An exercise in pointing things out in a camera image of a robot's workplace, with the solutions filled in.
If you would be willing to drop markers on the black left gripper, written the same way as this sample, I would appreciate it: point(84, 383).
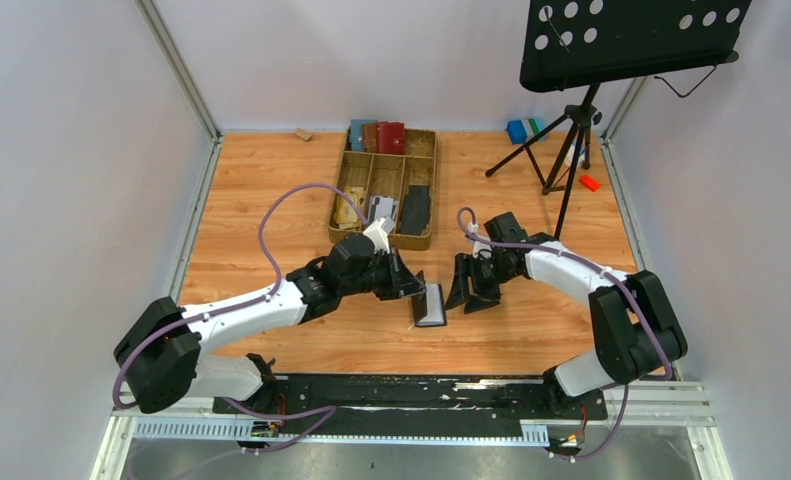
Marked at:
point(398, 278)

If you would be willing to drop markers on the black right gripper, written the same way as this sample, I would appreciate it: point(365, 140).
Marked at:
point(481, 278)

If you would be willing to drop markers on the black card holder with sleeves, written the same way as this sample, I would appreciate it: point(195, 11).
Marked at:
point(428, 308)

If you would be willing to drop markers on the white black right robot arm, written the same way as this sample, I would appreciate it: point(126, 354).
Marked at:
point(634, 326)

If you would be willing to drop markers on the silver black cards stack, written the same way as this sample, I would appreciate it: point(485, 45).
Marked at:
point(383, 207)

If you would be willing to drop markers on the gold cards stack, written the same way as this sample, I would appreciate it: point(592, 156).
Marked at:
point(345, 214)

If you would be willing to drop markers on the red card wallet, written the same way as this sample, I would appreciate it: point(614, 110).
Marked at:
point(391, 138)

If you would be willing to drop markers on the brown card wallet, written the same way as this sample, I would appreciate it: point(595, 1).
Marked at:
point(369, 135)

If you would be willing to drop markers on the blue card wallet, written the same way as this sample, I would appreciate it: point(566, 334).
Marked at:
point(355, 133)

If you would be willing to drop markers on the woven wicker tray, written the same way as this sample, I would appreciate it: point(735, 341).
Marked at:
point(395, 176)

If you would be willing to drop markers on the red block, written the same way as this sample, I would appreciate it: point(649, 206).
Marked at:
point(589, 183)

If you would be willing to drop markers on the blue block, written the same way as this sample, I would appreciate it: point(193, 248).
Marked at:
point(518, 131)

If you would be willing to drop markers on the green block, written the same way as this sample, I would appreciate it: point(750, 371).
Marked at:
point(534, 127)

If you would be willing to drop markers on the small wooden block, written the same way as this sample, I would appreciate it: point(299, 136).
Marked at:
point(304, 135)

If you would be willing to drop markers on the black music stand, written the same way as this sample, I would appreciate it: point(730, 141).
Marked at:
point(570, 44)

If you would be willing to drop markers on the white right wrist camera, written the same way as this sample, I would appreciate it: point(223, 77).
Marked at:
point(480, 248)

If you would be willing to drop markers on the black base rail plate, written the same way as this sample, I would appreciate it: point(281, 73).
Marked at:
point(522, 397)

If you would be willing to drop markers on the white slotted cable duct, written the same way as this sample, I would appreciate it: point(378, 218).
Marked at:
point(458, 428)

